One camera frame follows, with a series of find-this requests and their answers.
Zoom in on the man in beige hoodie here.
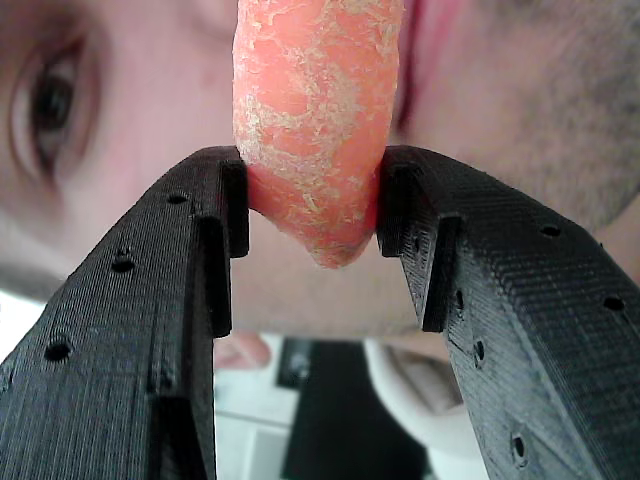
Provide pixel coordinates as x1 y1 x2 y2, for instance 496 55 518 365
0 0 640 381

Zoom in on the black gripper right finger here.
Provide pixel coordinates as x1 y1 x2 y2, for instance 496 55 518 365
377 145 640 480

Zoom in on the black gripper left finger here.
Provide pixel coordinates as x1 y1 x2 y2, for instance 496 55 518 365
0 145 250 480

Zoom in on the small orange object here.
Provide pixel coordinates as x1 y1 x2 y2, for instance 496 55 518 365
232 0 405 270

